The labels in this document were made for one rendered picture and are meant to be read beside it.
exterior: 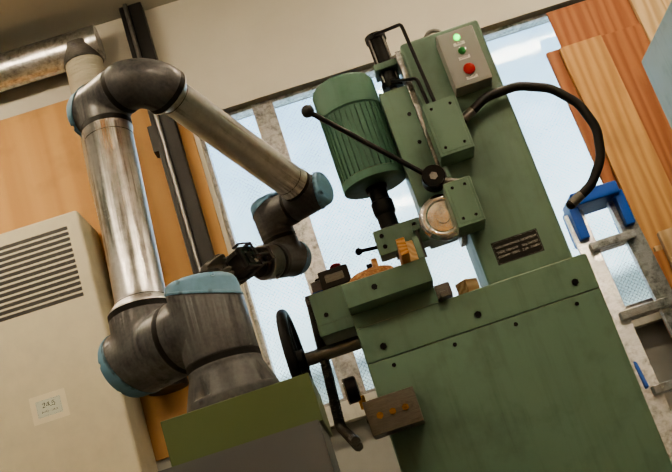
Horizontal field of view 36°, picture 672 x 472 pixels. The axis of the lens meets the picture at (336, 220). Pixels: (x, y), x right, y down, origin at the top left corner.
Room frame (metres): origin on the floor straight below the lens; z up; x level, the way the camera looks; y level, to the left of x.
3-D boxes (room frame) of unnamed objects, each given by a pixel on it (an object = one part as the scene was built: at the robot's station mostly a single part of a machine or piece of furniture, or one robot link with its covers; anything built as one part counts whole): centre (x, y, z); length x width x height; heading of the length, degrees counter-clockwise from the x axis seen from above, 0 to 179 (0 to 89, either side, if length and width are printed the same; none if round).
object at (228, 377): (2.01, 0.30, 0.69); 0.19 x 0.19 x 0.10
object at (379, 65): (2.65, -0.27, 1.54); 0.08 x 0.08 x 0.17; 89
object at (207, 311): (2.01, 0.31, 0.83); 0.17 x 0.15 x 0.18; 60
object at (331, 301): (2.68, 0.06, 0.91); 0.15 x 0.14 x 0.09; 179
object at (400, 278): (2.68, -0.02, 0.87); 0.61 x 0.30 x 0.06; 179
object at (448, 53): (2.51, -0.45, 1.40); 0.10 x 0.06 x 0.16; 89
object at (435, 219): (2.52, -0.26, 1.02); 0.12 x 0.03 x 0.12; 89
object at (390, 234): (2.65, -0.15, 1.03); 0.14 x 0.07 x 0.09; 89
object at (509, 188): (2.65, -0.42, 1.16); 0.22 x 0.22 x 0.72; 89
